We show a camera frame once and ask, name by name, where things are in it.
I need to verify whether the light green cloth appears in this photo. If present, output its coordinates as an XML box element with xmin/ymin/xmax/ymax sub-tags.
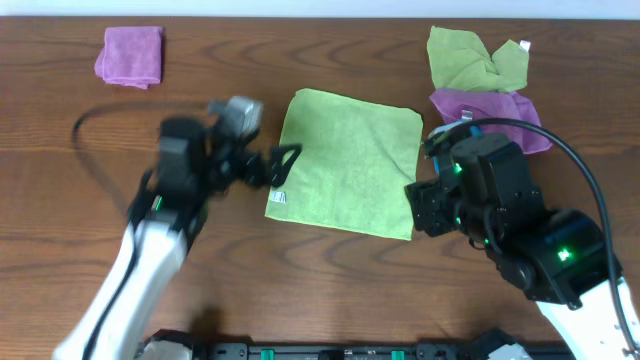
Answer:
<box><xmin>265</xmin><ymin>88</ymin><xmax>423</xmax><ymax>240</ymax></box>

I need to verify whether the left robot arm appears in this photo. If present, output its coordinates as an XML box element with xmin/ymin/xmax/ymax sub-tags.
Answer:
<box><xmin>52</xmin><ymin>117</ymin><xmax>302</xmax><ymax>359</ymax></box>

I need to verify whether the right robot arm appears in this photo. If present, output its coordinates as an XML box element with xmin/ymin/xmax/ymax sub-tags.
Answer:
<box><xmin>405</xmin><ymin>133</ymin><xmax>633</xmax><ymax>359</ymax></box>

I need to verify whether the blue cloth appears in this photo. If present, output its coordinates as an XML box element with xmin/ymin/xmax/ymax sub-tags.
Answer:
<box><xmin>431</xmin><ymin>126</ymin><xmax>483</xmax><ymax>175</ymax></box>

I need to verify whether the crumpled purple cloth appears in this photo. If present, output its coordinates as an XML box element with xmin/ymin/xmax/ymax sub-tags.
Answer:
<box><xmin>430</xmin><ymin>88</ymin><xmax>552</xmax><ymax>155</ymax></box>

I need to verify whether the folded purple cloth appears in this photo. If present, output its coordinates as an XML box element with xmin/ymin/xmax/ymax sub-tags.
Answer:
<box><xmin>94</xmin><ymin>26</ymin><xmax>164</xmax><ymax>89</ymax></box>

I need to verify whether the crumpled olive green cloth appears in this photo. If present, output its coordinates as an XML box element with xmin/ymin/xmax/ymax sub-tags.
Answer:
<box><xmin>427</xmin><ymin>26</ymin><xmax>529</xmax><ymax>93</ymax></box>

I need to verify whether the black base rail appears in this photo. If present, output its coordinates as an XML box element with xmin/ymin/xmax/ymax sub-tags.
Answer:
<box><xmin>134</xmin><ymin>329</ymin><xmax>573</xmax><ymax>360</ymax></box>

